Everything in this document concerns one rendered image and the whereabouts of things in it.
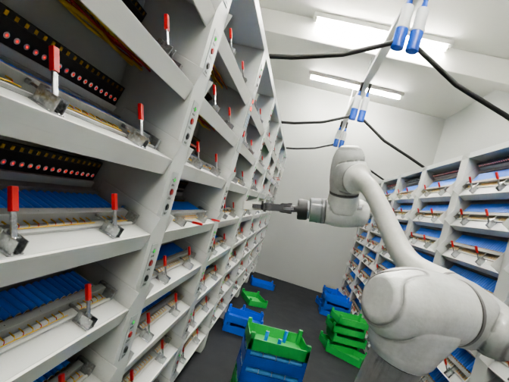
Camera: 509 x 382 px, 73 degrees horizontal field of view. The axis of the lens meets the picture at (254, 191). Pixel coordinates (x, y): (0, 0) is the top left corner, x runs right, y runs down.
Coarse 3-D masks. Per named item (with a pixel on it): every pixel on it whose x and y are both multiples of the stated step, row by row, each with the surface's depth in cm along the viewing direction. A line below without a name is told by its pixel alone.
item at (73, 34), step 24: (0, 0) 55; (24, 0) 59; (48, 0) 64; (144, 0) 92; (48, 24) 65; (72, 24) 70; (72, 48) 72; (96, 48) 79; (120, 72) 91; (24, 144) 67
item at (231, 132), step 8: (208, 80) 99; (208, 88) 99; (208, 96) 152; (208, 104) 105; (200, 112) 103; (208, 112) 109; (216, 112) 114; (200, 120) 142; (208, 120) 112; (216, 120) 118; (224, 120) 160; (208, 128) 153; (216, 128) 123; (224, 128) 132; (232, 128) 144; (240, 128) 159; (224, 136) 138; (232, 136) 147; (232, 144) 154
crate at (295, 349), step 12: (252, 324) 181; (252, 336) 162; (276, 336) 183; (288, 336) 183; (300, 336) 182; (252, 348) 162; (264, 348) 162; (276, 348) 163; (288, 348) 163; (300, 348) 178; (300, 360) 164
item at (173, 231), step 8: (176, 192) 149; (192, 200) 160; (200, 200) 160; (200, 208) 158; (208, 208) 159; (208, 216) 159; (216, 216) 158; (168, 224) 98; (176, 224) 114; (192, 224) 128; (208, 224) 149; (168, 232) 102; (176, 232) 110; (184, 232) 119; (192, 232) 130; (200, 232) 142; (168, 240) 107
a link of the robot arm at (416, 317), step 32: (384, 288) 61; (416, 288) 59; (448, 288) 61; (384, 320) 59; (416, 320) 57; (448, 320) 58; (480, 320) 62; (384, 352) 63; (416, 352) 59; (448, 352) 61
